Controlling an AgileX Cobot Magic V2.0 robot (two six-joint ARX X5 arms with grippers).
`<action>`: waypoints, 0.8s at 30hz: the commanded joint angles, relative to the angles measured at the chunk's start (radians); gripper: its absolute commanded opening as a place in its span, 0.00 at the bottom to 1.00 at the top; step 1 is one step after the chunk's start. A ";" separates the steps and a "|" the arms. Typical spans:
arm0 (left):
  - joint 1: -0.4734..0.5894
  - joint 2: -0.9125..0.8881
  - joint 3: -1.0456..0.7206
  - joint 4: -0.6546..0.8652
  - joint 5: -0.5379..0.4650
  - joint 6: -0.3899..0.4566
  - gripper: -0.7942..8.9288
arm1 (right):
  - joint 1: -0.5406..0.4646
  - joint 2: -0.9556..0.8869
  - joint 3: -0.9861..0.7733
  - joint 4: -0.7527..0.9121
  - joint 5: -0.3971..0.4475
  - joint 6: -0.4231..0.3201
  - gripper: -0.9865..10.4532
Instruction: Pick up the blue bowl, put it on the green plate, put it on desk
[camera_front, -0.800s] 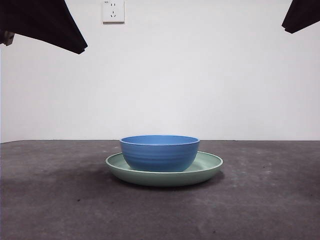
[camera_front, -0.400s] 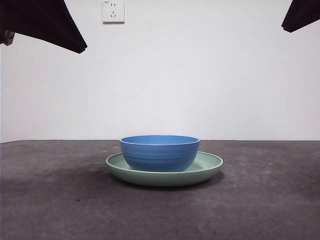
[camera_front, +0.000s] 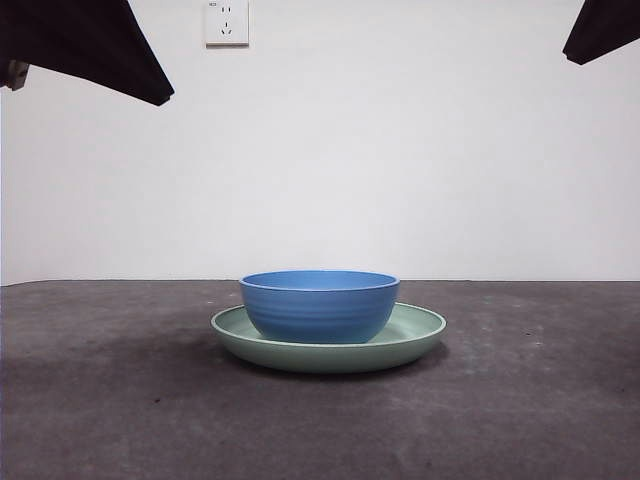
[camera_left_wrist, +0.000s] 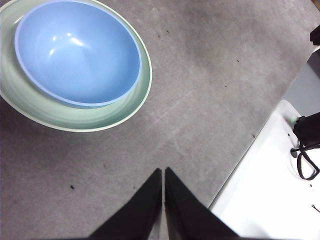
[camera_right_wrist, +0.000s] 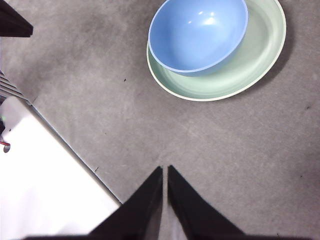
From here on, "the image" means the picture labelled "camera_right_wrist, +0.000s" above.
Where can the blue ribbed bowl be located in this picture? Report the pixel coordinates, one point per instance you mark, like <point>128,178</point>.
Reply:
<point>197,37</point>

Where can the green round plate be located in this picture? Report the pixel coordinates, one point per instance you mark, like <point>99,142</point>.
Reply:
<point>262,50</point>

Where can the ridged metal profile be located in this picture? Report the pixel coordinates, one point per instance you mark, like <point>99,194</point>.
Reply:
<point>8,87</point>

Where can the small grey round plug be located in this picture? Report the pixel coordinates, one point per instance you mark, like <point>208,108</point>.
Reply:
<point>6,149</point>

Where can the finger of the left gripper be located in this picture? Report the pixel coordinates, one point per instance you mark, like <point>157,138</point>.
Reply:
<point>12,22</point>

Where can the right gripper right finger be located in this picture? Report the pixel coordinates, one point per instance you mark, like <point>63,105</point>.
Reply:
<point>192,215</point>

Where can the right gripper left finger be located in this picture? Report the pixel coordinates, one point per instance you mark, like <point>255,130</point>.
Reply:
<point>140,215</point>

